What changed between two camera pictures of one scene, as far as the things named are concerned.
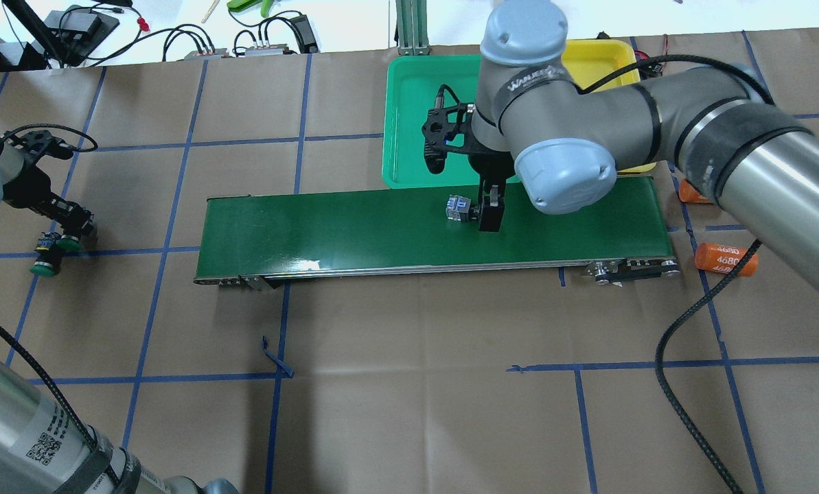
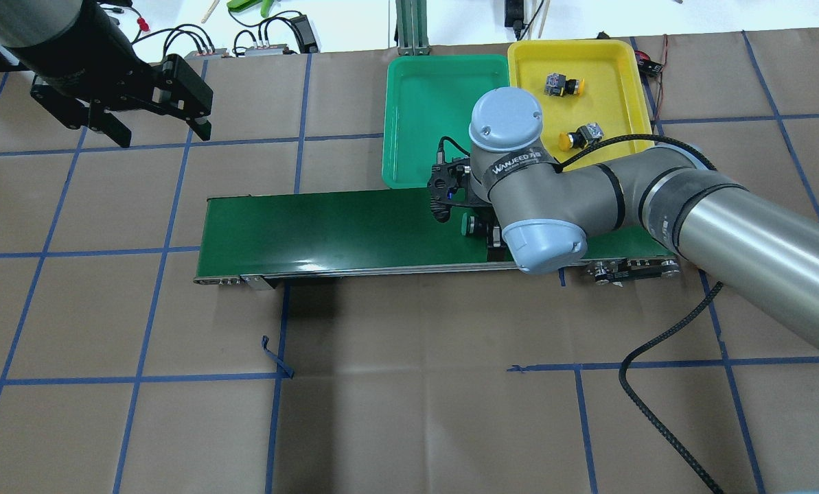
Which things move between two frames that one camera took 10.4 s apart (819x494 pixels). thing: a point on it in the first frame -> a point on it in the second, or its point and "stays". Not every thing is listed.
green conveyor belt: [405, 235] stays
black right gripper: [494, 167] -> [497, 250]
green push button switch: [47, 263] -> [481, 227]
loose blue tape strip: [281, 365] stays
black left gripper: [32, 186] -> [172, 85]
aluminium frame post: [412, 20] stays
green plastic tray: [410, 88] stays
